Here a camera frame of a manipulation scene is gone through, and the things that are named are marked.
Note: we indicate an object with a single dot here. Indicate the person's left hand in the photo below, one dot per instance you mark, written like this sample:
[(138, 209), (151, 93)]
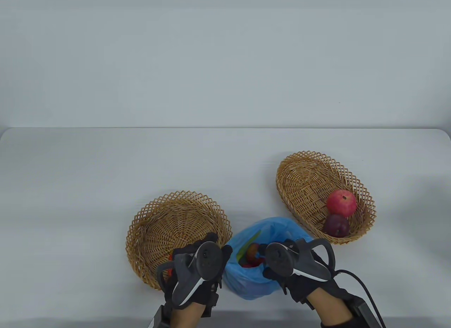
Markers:
[(213, 287)]

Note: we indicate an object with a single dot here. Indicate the round wicker basket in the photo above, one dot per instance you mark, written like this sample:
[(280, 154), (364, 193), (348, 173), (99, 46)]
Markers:
[(165, 226)]

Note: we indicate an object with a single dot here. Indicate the red apple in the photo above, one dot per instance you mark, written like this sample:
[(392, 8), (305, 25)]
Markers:
[(341, 203)]

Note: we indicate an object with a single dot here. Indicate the blue plastic bag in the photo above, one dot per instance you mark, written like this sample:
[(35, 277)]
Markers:
[(246, 282)]

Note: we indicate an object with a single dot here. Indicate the dark purple plum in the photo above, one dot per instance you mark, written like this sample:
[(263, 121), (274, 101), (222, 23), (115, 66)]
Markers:
[(336, 226)]

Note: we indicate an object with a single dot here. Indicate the red bell pepper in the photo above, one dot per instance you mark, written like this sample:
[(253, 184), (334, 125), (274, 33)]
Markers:
[(250, 265)]

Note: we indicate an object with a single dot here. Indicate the orange round fruit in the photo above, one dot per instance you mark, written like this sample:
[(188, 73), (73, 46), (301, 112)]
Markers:
[(253, 253)]

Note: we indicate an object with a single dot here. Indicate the black right wrist box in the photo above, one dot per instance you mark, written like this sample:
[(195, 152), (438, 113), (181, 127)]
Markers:
[(368, 312)]

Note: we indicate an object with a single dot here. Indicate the dark grey right hand controller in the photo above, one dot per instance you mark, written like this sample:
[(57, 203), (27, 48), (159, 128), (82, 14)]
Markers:
[(282, 259)]

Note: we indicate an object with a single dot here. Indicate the green leafy vegetable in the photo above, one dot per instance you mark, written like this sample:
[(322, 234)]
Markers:
[(246, 245)]

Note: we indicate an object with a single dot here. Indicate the person's right hand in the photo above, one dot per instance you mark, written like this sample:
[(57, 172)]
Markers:
[(299, 287)]

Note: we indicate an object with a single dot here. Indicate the person's left forearm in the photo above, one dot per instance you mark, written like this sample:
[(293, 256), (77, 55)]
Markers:
[(186, 317)]

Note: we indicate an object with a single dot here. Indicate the black left wrist box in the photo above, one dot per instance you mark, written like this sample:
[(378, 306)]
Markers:
[(158, 317)]

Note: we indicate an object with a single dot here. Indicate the person's right forearm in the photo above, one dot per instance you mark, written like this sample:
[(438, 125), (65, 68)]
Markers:
[(327, 303)]

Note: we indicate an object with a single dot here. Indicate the black wrist box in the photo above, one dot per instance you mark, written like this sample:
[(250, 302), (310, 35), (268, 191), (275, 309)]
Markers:
[(158, 317), (368, 312)]

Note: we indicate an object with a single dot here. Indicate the oval wicker basket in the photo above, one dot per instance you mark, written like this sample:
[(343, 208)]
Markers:
[(303, 187)]

